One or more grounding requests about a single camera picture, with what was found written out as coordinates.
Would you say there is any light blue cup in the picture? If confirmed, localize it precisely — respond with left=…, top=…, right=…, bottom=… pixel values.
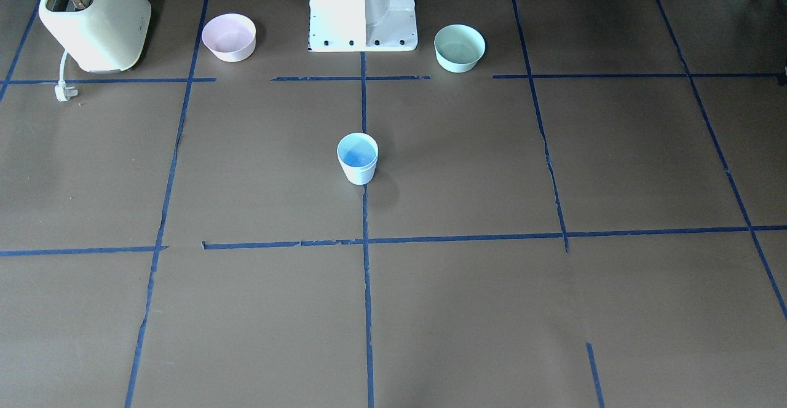
left=337, top=154, right=379, bottom=185
left=337, top=133, right=379, bottom=168

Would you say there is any light green bowl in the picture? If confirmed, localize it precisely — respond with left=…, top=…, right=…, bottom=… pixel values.
left=433, top=24, right=486, bottom=74

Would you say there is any pink bowl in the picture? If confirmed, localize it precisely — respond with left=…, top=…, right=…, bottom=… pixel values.
left=200, top=13, right=258, bottom=63

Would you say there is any cream white toaster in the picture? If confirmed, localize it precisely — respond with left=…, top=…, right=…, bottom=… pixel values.
left=38, top=0, right=151, bottom=74

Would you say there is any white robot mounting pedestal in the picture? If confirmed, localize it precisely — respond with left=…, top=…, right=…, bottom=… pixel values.
left=307, top=0, right=419, bottom=53

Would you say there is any white toaster power cable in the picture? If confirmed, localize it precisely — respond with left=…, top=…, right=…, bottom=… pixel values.
left=54, top=50, right=79, bottom=103

